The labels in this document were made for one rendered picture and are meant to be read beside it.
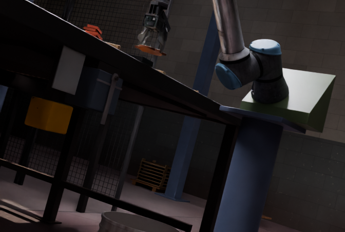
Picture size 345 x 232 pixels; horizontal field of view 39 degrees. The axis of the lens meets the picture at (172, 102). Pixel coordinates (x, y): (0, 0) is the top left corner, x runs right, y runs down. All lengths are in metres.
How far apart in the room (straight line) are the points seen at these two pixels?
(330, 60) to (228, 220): 5.23
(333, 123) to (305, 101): 4.82
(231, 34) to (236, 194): 0.62
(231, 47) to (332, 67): 5.21
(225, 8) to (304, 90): 0.51
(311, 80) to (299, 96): 0.13
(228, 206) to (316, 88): 0.59
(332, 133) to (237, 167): 4.87
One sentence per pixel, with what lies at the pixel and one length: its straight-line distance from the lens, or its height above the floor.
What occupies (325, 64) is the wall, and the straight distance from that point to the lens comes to 7.00.
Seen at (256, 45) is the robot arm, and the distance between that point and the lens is 1.89.
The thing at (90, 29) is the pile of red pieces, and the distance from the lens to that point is 3.03.
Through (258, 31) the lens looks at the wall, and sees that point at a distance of 7.53.
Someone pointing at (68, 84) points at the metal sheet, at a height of 0.76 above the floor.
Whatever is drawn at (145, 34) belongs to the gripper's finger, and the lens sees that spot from 2.16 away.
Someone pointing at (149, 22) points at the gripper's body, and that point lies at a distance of 2.10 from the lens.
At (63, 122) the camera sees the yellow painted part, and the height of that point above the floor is 0.65.
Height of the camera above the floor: 0.67
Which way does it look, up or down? 5 degrees up
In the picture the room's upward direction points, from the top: 15 degrees clockwise
